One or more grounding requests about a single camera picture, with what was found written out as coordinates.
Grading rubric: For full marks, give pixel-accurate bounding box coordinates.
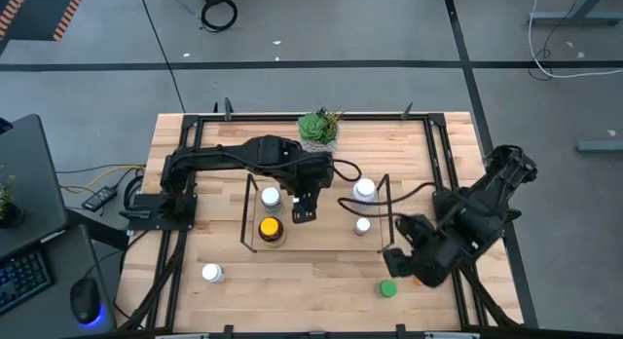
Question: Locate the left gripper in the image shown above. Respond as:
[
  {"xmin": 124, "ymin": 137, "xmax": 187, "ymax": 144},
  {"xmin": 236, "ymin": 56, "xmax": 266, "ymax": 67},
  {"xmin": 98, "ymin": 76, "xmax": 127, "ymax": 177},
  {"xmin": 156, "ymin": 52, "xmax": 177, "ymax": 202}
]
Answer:
[{"xmin": 284, "ymin": 153, "xmax": 337, "ymax": 224}]

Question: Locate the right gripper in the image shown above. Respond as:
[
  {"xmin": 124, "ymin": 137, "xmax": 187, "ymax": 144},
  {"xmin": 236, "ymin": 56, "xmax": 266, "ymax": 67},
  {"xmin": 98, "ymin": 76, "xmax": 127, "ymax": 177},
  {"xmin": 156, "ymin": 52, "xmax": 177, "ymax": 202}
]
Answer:
[{"xmin": 382, "ymin": 213, "xmax": 463, "ymax": 288}]

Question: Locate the clear jar green label white cap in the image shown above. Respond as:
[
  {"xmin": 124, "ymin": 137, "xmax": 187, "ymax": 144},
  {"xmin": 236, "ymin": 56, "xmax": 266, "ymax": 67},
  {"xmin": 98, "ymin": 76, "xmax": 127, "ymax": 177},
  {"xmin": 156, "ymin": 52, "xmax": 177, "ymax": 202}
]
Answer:
[{"xmin": 259, "ymin": 186, "xmax": 284, "ymax": 216}]

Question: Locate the amber bottle yellow cap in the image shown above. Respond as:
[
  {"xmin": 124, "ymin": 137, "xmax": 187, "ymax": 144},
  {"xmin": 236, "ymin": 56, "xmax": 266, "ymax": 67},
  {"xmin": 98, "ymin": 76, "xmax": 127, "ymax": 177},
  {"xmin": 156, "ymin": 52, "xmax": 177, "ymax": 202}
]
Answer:
[{"xmin": 257, "ymin": 215, "xmax": 287, "ymax": 247}]

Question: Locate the green cap medicine bottle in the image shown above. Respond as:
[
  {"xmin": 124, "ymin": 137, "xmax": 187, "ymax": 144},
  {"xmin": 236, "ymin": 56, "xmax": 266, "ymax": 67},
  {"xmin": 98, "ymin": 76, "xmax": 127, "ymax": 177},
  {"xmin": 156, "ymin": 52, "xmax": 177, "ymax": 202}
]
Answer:
[{"xmin": 374, "ymin": 279, "xmax": 399, "ymax": 300}]

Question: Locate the large white medicine bottle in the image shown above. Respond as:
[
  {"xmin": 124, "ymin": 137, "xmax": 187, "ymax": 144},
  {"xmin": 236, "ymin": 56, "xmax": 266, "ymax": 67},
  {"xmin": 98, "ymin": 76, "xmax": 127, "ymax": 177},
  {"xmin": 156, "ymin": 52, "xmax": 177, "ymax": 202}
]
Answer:
[{"xmin": 351, "ymin": 177, "xmax": 378, "ymax": 204}]

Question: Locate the clear acrylic tray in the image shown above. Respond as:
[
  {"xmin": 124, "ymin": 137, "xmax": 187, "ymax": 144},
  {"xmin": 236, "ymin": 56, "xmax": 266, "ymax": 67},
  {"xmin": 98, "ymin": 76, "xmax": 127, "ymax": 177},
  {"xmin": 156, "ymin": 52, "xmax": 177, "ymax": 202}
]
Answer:
[{"xmin": 239, "ymin": 171, "xmax": 396, "ymax": 255}]

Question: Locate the succulent plant in patterned pot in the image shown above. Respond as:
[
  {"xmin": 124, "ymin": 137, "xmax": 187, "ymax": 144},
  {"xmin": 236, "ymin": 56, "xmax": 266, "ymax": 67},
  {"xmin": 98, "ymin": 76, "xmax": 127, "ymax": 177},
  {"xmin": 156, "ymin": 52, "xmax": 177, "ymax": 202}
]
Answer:
[{"xmin": 297, "ymin": 104, "xmax": 349, "ymax": 154}]

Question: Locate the black power adapter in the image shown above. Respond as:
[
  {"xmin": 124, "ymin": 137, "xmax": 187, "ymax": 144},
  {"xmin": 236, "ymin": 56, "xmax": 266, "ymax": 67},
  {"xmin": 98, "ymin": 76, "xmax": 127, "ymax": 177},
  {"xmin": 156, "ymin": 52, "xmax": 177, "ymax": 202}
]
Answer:
[{"xmin": 81, "ymin": 185, "xmax": 118, "ymax": 212}]

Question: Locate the grey table foot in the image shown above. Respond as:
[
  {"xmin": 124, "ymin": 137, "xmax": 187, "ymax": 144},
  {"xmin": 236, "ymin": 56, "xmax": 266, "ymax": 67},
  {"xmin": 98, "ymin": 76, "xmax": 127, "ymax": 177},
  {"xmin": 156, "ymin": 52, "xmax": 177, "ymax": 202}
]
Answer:
[
  {"xmin": 529, "ymin": 0, "xmax": 623, "ymax": 26},
  {"xmin": 576, "ymin": 139, "xmax": 623, "ymax": 153}
]

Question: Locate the black computer mouse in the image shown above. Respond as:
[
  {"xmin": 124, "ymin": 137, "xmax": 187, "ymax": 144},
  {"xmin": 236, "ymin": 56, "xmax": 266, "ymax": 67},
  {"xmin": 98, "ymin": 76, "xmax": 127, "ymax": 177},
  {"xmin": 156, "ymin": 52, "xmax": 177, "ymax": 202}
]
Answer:
[{"xmin": 69, "ymin": 277, "xmax": 106, "ymax": 326}]

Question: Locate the dark desk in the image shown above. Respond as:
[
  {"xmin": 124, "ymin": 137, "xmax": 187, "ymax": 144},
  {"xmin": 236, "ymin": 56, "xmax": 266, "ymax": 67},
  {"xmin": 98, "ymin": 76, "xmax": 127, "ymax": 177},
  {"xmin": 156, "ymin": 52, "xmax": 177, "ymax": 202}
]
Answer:
[{"xmin": 0, "ymin": 113, "xmax": 118, "ymax": 339}]

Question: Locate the black keyboard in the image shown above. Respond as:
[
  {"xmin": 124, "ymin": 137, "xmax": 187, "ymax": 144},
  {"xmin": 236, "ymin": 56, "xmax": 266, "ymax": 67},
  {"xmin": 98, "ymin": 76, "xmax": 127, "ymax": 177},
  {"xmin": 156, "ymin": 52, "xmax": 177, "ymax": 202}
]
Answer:
[{"xmin": 0, "ymin": 248, "xmax": 54, "ymax": 316}]

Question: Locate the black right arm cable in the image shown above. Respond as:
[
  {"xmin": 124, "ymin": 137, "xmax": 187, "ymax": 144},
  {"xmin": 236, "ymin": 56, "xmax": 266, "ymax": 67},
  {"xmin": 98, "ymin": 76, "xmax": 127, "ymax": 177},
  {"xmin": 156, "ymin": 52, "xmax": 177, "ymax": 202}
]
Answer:
[{"xmin": 338, "ymin": 181, "xmax": 439, "ymax": 218}]

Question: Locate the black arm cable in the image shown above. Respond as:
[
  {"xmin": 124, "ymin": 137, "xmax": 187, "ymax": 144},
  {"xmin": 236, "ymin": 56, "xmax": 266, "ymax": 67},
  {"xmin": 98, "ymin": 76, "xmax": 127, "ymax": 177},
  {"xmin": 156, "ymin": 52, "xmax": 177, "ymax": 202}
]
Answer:
[
  {"xmin": 332, "ymin": 157, "xmax": 363, "ymax": 183},
  {"xmin": 338, "ymin": 181, "xmax": 439, "ymax": 218}
]

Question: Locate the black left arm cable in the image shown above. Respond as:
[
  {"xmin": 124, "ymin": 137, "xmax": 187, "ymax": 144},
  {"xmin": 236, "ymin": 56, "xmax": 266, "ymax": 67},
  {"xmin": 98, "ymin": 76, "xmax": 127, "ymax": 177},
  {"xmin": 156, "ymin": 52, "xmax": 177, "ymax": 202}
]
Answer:
[{"xmin": 332, "ymin": 157, "xmax": 363, "ymax": 183}]

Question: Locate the black aluminium table frame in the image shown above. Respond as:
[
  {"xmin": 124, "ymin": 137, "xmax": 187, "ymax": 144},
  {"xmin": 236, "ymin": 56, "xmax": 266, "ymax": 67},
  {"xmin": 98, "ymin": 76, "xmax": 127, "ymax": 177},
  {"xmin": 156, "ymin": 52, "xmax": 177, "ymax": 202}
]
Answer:
[{"xmin": 116, "ymin": 97, "xmax": 527, "ymax": 339}]

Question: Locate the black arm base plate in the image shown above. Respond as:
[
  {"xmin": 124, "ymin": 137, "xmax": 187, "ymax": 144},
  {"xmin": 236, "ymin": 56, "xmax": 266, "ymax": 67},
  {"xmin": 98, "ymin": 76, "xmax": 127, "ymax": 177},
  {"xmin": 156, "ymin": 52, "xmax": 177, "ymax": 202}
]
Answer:
[{"xmin": 119, "ymin": 192, "xmax": 199, "ymax": 232}]

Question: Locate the yellow cable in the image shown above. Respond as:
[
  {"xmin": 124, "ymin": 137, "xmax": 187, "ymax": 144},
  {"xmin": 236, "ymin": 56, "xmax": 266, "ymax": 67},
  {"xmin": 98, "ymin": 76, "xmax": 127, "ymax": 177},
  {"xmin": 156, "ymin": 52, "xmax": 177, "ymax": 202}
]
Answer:
[{"xmin": 57, "ymin": 164, "xmax": 147, "ymax": 194}]

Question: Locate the thin black floor cable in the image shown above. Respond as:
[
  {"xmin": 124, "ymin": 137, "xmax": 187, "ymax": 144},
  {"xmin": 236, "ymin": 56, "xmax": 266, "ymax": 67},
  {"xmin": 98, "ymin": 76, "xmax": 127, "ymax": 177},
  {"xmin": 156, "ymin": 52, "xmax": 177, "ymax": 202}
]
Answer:
[{"xmin": 137, "ymin": 0, "xmax": 186, "ymax": 114}]

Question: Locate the coiled black cable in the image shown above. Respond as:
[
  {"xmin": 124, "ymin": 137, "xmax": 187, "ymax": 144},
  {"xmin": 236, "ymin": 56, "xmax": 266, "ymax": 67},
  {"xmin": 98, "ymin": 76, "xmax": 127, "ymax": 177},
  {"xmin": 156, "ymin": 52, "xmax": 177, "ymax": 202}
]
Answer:
[{"xmin": 200, "ymin": 0, "xmax": 239, "ymax": 34}]

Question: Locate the white floor cable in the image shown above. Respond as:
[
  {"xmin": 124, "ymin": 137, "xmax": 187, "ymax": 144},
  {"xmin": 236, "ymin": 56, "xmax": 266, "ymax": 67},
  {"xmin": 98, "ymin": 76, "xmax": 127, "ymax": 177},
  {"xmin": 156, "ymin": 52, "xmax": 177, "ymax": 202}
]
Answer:
[{"xmin": 528, "ymin": 0, "xmax": 623, "ymax": 80}]

